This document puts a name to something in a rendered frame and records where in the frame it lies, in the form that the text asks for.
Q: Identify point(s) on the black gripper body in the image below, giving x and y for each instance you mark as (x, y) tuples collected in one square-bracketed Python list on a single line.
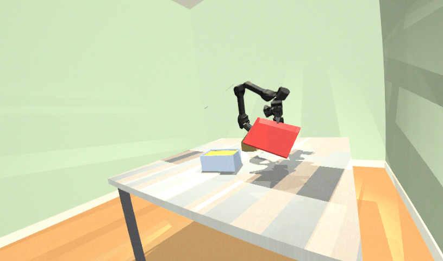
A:
[(277, 105)]

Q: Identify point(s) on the red rectangular lid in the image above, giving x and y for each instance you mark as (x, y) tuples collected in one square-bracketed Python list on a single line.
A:
[(271, 137)]

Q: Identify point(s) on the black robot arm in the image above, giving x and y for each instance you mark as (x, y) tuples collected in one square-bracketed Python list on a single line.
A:
[(266, 95)]

